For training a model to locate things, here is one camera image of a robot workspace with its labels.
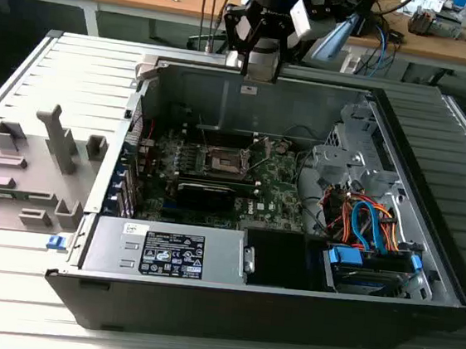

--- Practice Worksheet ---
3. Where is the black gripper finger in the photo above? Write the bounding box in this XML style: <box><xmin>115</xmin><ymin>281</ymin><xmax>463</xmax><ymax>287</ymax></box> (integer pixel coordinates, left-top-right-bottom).
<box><xmin>216</xmin><ymin>2</ymin><xmax>258</xmax><ymax>80</ymax></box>
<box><xmin>272</xmin><ymin>32</ymin><xmax>302</xmax><ymax>86</ymax></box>

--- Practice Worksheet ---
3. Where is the CPU socket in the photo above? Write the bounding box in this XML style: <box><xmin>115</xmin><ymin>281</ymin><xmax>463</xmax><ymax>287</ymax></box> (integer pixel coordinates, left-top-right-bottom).
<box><xmin>201</xmin><ymin>143</ymin><xmax>254</xmax><ymax>182</ymax></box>

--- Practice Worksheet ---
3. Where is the CPU cooler with fan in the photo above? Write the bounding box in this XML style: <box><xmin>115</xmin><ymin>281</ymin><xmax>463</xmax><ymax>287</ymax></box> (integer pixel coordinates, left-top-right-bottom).
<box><xmin>405</xmin><ymin>5</ymin><xmax>441</xmax><ymax>38</ymax></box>

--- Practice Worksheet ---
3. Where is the pale blue teach pendant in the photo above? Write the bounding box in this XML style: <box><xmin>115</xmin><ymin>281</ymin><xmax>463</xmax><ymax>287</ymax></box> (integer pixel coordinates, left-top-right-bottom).
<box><xmin>310</xmin><ymin>12</ymin><xmax>357</xmax><ymax>65</ymax></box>

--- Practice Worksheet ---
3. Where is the black upright box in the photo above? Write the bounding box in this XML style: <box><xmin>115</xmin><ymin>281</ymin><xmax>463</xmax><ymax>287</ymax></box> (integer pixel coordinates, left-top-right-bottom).
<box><xmin>347</xmin><ymin>5</ymin><xmax>377</xmax><ymax>39</ymax></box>

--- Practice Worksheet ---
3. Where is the metal drive cage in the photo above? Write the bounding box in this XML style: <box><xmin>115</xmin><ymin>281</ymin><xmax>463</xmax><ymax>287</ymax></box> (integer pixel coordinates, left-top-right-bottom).
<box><xmin>308</xmin><ymin>99</ymin><xmax>410</xmax><ymax>197</ymax></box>

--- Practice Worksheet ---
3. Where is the green motherboard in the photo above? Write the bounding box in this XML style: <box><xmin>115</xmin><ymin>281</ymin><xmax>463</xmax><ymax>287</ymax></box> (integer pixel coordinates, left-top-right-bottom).
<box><xmin>130</xmin><ymin>121</ymin><xmax>317</xmax><ymax>238</ymax></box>

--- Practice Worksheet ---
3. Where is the green RAM stick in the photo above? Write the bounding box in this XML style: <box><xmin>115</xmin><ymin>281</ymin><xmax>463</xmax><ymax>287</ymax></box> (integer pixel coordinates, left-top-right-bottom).
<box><xmin>177</xmin><ymin>168</ymin><xmax>257</xmax><ymax>188</ymax></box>

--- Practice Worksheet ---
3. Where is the white paper sheet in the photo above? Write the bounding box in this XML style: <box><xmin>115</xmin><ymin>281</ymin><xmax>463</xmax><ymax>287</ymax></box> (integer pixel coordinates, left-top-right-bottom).
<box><xmin>398</xmin><ymin>0</ymin><xmax>446</xmax><ymax>18</ymax></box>

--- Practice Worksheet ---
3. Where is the black graphics card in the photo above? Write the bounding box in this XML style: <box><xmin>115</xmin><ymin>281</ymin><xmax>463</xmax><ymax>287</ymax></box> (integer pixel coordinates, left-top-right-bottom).
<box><xmin>173</xmin><ymin>180</ymin><xmax>239</xmax><ymax>216</ymax></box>

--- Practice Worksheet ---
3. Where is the grey metal drive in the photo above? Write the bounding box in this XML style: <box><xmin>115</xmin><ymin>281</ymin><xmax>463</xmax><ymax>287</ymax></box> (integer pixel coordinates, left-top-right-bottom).
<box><xmin>433</xmin><ymin>10</ymin><xmax>466</xmax><ymax>40</ymax></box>

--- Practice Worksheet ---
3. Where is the hard disk in blue carrier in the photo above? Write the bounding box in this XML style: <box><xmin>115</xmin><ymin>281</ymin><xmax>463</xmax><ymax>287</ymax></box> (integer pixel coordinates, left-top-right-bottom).
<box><xmin>319</xmin><ymin>242</ymin><xmax>425</xmax><ymax>303</ymax></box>

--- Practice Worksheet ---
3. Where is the grey power supply unit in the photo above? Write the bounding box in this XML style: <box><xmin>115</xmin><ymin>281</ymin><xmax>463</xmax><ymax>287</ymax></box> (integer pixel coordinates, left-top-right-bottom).
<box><xmin>79</xmin><ymin>213</ymin><xmax>260</xmax><ymax>289</ymax></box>

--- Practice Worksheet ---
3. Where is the grey parts rack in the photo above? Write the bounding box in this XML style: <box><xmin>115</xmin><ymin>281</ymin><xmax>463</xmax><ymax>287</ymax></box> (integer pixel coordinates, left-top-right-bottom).
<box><xmin>0</xmin><ymin>98</ymin><xmax>114</xmax><ymax>240</ymax></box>

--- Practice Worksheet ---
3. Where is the black PC case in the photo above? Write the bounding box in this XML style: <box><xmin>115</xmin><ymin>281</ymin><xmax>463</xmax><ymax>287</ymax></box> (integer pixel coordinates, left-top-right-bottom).
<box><xmin>39</xmin><ymin>42</ymin><xmax>466</xmax><ymax>349</ymax></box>

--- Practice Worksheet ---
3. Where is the blue plastic clip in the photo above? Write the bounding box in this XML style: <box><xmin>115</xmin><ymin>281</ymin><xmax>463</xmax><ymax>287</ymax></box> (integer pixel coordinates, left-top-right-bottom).
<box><xmin>45</xmin><ymin>234</ymin><xmax>68</xmax><ymax>252</ymax></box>

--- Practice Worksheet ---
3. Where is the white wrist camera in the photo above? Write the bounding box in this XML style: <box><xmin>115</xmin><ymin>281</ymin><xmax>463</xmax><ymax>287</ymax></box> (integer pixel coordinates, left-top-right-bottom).
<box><xmin>288</xmin><ymin>0</ymin><xmax>315</xmax><ymax>40</ymax></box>

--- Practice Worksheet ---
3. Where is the blue wire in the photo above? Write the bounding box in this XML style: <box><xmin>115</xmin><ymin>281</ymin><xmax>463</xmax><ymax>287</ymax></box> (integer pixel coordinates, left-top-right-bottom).
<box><xmin>347</xmin><ymin>199</ymin><xmax>393</xmax><ymax>256</ymax></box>

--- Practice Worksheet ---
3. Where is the red orange wire bundle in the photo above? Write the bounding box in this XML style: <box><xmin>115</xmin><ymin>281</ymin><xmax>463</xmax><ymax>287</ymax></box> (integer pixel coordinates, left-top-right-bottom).
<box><xmin>317</xmin><ymin>183</ymin><xmax>366</xmax><ymax>244</ymax></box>

